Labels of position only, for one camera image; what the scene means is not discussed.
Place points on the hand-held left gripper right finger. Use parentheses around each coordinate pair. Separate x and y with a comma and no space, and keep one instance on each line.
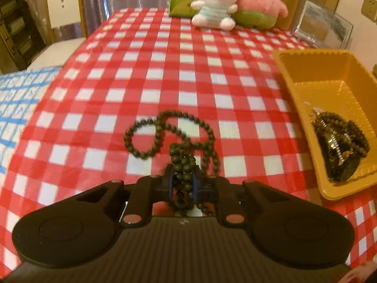
(195,185)

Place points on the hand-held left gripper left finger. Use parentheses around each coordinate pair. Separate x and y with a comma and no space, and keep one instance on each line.
(169,182)

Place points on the black hair claw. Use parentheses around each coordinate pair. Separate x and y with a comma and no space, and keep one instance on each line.
(344,169)

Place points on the orange plastic tray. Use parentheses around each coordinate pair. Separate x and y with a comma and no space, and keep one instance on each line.
(324,67)

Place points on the red checked tablecloth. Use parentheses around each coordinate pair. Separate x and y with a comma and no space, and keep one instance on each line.
(147,79)

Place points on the white rabbit plush toy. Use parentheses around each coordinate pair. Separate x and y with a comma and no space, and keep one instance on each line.
(212,14)

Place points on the blue checked cloth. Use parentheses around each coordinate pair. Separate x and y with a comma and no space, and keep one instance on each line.
(17,100)

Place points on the green tissue box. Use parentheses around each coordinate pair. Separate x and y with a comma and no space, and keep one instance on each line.
(179,4)

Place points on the pink starfish plush toy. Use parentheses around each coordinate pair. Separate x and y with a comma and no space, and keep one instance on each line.
(259,3)

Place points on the framed picture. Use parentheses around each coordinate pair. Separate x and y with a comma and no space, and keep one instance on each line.
(321,26)

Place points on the white wooden chair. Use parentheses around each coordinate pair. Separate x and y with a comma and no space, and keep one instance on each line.
(63,8)

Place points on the dark storage rack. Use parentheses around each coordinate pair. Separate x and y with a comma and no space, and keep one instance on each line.
(14,29)

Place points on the beige wall switch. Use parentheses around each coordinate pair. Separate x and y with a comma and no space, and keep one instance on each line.
(370,7)

